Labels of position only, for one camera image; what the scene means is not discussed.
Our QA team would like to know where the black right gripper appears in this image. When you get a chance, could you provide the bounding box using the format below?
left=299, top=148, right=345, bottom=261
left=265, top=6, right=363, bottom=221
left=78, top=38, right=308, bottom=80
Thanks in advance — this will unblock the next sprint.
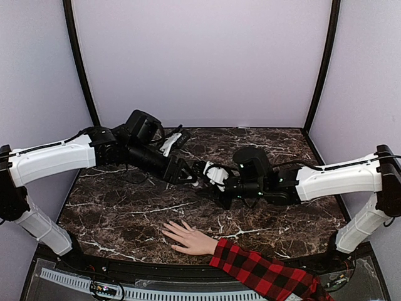
left=195, top=166, right=265, bottom=211

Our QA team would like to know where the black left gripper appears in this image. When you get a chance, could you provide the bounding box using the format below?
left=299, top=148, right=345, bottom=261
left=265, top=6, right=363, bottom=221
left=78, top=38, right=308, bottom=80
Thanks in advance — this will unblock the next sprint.
left=125, top=140, right=198, bottom=185

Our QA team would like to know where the red plaid sleeve forearm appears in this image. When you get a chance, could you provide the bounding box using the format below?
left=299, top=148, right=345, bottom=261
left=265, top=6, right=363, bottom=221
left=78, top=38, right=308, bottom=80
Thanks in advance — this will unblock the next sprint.
left=209, top=238, right=333, bottom=300

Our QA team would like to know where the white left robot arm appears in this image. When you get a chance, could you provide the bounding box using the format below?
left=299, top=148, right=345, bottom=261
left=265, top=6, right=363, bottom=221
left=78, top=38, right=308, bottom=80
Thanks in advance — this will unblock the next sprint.
left=1, top=110, right=197, bottom=273

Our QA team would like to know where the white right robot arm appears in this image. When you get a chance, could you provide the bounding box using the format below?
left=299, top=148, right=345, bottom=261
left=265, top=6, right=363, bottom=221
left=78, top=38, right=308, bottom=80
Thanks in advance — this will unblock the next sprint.
left=192, top=145, right=400, bottom=272

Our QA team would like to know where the mannequin hand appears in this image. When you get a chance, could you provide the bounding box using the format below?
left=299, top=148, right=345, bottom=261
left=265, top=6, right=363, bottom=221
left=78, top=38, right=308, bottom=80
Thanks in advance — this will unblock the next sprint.
left=162, top=220, right=218, bottom=256

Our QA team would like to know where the small green circuit board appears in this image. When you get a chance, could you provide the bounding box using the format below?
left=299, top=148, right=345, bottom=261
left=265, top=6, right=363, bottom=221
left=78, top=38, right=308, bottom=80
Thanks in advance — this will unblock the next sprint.
left=90, top=282, right=117, bottom=296

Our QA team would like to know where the right wiring board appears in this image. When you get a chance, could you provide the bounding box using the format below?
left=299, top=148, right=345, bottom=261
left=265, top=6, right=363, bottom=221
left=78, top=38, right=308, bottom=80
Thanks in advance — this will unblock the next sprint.
left=325, top=273, right=353, bottom=292

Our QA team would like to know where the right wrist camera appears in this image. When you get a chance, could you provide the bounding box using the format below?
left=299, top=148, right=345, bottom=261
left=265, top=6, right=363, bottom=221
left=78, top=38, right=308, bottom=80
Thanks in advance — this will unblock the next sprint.
left=202, top=161, right=234, bottom=192

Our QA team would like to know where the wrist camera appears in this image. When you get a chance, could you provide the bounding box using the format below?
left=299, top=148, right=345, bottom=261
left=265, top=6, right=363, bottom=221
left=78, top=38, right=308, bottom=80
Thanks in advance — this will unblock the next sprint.
left=202, top=161, right=234, bottom=192
left=158, top=125, right=191, bottom=157

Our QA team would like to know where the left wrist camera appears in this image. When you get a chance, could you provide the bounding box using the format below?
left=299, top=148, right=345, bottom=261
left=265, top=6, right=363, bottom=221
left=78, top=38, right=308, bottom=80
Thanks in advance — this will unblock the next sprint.
left=158, top=125, right=191, bottom=157

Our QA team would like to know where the black front table rail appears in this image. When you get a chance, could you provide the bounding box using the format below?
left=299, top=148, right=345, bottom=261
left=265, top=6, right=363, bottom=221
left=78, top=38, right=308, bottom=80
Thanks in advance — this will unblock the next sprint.
left=71, top=252, right=330, bottom=283

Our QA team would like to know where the grey slotted cable duct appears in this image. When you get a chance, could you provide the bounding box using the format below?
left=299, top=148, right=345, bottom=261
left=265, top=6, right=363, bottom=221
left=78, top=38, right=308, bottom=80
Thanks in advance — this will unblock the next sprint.
left=39, top=268, right=263, bottom=301

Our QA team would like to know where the black left frame post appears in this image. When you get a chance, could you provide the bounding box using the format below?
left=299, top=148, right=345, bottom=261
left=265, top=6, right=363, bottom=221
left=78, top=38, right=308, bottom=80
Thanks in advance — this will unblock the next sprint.
left=62, top=0, right=101, bottom=126

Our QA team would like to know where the black frame post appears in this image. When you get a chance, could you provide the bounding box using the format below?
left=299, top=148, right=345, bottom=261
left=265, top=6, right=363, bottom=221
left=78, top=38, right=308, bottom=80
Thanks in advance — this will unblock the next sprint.
left=303, top=0, right=341, bottom=135
left=62, top=0, right=101, bottom=126

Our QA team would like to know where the black right frame post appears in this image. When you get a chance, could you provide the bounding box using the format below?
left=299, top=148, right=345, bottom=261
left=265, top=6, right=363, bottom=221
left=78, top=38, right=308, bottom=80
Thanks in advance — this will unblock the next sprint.
left=303, top=0, right=341, bottom=135

